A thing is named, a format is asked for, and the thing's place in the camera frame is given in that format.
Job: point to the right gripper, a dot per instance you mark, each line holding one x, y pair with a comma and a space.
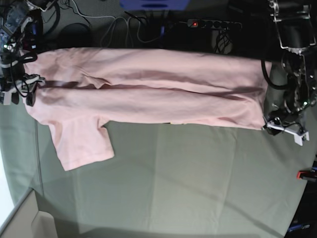
25, 88

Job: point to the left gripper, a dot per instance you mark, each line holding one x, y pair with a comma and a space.
291, 124

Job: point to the pink t-shirt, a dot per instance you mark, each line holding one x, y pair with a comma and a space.
88, 87

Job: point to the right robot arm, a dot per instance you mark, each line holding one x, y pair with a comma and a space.
21, 38

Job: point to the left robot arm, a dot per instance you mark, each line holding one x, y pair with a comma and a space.
297, 39

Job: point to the red side clamp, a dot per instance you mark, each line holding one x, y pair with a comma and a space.
308, 175

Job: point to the black round base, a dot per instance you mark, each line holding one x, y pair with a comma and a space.
75, 35

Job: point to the green table cloth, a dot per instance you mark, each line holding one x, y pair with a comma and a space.
166, 180

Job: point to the white power strip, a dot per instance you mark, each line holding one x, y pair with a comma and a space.
214, 24

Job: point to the blue box top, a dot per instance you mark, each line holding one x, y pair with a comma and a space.
154, 4

